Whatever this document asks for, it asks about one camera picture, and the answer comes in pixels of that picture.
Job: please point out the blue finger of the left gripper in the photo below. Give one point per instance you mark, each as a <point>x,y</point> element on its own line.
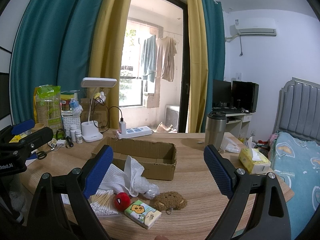
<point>23,127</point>

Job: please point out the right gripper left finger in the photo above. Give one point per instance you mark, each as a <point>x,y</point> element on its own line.
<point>60,208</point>

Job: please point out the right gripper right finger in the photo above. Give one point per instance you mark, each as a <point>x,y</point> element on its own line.
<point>269,218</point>

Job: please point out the cotton swab bag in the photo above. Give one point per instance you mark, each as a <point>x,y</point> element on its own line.
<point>102,203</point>

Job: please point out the white paper towel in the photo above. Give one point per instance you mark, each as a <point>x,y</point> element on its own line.
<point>122,180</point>

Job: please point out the bubble wrap bundle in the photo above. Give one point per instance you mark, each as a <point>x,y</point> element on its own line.
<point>145,188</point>

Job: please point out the brown plush bear toy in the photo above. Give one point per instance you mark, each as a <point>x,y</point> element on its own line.
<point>169,201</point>

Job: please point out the stacked brown paper cups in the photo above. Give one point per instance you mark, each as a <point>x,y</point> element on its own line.
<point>37,127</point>

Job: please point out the yellow wet wipes pack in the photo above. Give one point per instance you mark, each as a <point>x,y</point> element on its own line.
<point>17,138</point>

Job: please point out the green paper cup package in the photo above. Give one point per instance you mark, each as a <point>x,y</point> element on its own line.
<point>47,106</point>

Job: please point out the white perforated basket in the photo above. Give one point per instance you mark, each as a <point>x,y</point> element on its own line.
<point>68,121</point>

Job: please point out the white pill bottle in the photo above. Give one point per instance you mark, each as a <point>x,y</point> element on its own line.
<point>72,131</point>
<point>78,136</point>

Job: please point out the yellow tissue pack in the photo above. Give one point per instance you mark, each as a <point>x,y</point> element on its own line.
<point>252,160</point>

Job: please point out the blue patterned bedspread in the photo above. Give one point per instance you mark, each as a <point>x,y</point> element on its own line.
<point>297,163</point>

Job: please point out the red spider plush ball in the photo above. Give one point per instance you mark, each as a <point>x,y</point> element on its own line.
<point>122,201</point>

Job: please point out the clear plastic bag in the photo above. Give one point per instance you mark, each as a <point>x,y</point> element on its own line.
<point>230,145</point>

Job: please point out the cartoon tissue pack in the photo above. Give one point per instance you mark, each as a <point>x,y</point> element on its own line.
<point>142,214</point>

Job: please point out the white computer desk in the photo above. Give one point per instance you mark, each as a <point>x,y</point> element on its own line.
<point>238,124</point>

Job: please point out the teal curtain left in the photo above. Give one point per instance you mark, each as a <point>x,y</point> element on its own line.
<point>53,47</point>

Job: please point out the teal curtain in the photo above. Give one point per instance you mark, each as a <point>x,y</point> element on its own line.
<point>215,34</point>
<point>53,47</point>

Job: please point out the white power strip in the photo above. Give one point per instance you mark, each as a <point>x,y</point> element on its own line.
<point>134,132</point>

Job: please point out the steel travel tumbler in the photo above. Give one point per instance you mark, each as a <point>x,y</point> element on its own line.
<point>215,128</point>

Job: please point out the grey padded headboard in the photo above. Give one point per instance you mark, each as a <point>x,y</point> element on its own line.
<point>298,110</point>

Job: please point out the open cardboard box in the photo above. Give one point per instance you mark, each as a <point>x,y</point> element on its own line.
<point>158,158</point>

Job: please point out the yellow curtain left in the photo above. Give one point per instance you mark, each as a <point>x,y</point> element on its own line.
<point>108,40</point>

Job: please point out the yellow curtain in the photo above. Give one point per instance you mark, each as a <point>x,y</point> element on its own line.
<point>198,65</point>
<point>108,40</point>

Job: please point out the black computer monitor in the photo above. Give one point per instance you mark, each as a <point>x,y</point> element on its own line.
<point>235,96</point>

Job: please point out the hanging blue shirt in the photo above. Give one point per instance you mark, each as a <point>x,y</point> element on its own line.
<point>148,59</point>

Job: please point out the hanging beige shirt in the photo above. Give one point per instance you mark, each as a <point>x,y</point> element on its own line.
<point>165,64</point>

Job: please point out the yellow curtain right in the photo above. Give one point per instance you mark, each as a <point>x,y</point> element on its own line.
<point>198,65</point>

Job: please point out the white air conditioner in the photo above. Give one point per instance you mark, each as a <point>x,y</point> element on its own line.
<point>256,26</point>

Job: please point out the teal curtain right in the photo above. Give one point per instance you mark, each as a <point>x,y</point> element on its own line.
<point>215,34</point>

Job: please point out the black handled scissors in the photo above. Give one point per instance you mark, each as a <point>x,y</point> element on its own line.
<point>41,154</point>

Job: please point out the white charger with black cable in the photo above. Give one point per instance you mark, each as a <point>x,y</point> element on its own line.
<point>122,123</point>

